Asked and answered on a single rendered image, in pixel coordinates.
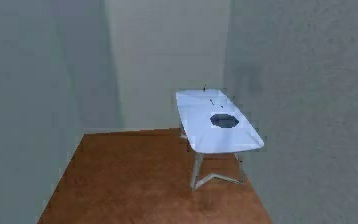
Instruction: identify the pale blue table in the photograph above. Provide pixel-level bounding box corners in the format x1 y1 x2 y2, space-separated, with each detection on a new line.
175 88 266 192

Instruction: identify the dark blue bowl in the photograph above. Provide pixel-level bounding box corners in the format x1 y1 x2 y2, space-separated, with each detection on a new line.
209 113 240 130

